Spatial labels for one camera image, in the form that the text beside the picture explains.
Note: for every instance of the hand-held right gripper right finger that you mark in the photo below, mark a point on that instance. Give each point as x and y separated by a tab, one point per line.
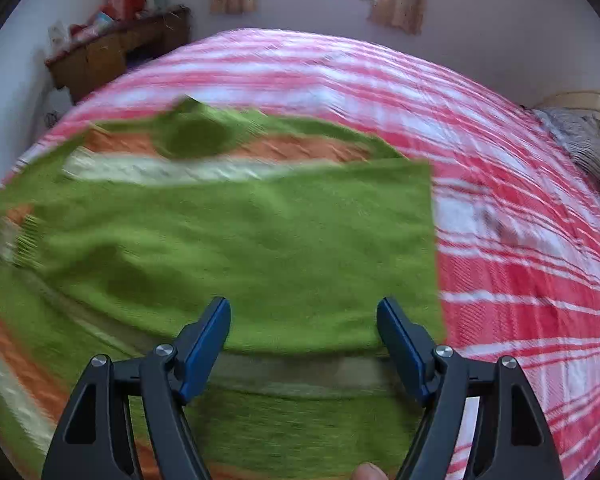
402	347

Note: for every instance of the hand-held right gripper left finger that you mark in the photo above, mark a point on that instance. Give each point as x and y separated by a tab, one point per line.
205	345

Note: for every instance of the green fuzzy towel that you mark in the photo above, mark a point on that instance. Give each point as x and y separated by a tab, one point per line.
255	240

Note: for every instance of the person's right hand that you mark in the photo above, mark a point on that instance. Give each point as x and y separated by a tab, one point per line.
370	472

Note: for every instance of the bed with red plaid sheet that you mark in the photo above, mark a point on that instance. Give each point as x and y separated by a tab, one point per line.
505	270

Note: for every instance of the grey patterned pillow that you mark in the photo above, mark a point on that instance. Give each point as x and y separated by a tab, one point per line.
580	140

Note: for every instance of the wooden desk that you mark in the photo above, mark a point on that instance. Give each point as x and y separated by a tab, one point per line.
105	55

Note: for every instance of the white plastic bag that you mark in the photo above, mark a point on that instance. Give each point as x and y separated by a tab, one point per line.
59	37

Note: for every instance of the red bag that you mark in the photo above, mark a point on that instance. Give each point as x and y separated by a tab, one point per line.
122	2

